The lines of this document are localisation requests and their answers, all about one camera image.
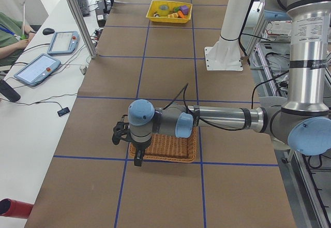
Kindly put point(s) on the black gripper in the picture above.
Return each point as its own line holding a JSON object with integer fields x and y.
{"x": 140, "y": 146}

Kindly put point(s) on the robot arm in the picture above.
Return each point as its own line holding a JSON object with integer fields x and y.
{"x": 301, "y": 122}

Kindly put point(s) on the yellow plastic basket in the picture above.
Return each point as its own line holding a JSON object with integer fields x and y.
{"x": 154, "y": 8}

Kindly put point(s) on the brown wicker basket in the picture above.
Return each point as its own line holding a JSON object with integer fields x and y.
{"x": 170, "y": 148}

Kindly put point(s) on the toy croissant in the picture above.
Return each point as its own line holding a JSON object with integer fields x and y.
{"x": 173, "y": 15}

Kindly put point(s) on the purple foam cube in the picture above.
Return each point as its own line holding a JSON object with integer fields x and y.
{"x": 184, "y": 9}

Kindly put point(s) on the orange toy carrot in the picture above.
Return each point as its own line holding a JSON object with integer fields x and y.
{"x": 180, "y": 14}

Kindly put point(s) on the small black device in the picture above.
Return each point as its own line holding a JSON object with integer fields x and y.
{"x": 63, "y": 111}

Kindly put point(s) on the teach pendant far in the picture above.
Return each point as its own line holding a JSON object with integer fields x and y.
{"x": 63, "y": 43}

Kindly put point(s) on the teach pendant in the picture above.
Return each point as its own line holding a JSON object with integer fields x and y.
{"x": 37, "y": 70}
{"x": 63, "y": 43}

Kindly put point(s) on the black computer mouse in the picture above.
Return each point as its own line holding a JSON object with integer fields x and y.
{"x": 48, "y": 31}

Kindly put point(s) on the teach pendant near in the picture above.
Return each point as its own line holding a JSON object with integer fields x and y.
{"x": 37, "y": 70}

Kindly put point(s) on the red cylinder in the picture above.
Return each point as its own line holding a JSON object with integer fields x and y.
{"x": 15, "y": 209}

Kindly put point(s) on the seated person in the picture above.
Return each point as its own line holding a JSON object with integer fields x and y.
{"x": 14, "y": 39}

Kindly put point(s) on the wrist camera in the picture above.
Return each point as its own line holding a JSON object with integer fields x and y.
{"x": 121, "y": 132}

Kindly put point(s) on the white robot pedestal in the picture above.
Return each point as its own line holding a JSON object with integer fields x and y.
{"x": 224, "y": 55}

